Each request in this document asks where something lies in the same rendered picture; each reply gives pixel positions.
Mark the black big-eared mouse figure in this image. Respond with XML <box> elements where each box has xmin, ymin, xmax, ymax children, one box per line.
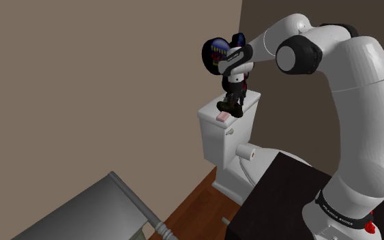
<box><xmin>201</xmin><ymin>32</ymin><xmax>256</xmax><ymax>119</ymax></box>

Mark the white toilet paper roll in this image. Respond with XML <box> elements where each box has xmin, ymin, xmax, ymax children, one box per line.
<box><xmin>235</xmin><ymin>142</ymin><xmax>257</xmax><ymax>162</ymax></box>

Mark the dark robot stand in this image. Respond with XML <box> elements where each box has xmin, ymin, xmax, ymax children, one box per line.
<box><xmin>224</xmin><ymin>151</ymin><xmax>384</xmax><ymax>240</ymax></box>

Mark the grey table with rail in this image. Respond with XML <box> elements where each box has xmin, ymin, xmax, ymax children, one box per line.
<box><xmin>10</xmin><ymin>170</ymin><xmax>179</xmax><ymax>240</ymax></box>

